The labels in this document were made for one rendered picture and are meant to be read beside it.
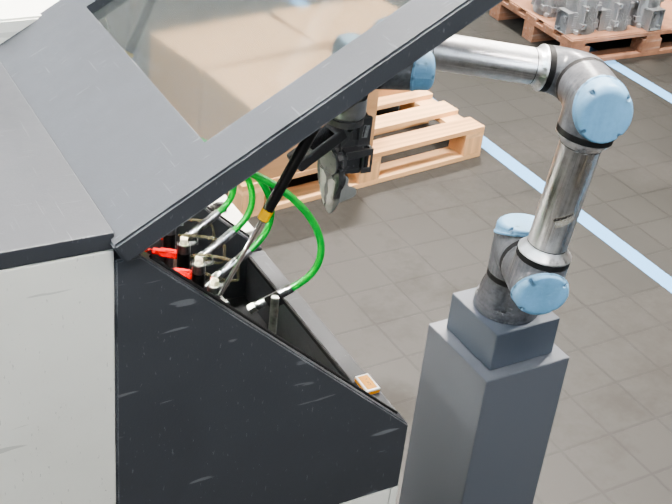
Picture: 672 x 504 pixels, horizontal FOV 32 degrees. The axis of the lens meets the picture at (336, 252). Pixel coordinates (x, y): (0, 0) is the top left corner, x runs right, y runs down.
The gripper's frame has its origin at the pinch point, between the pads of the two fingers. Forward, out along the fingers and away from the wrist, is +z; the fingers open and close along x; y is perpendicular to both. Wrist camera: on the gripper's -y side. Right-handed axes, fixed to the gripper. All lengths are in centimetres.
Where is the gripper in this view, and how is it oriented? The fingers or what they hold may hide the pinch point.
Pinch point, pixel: (326, 207)
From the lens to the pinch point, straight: 233.3
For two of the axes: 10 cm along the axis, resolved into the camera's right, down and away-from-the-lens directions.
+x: -4.7, -5.1, 7.2
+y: 8.8, -1.8, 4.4
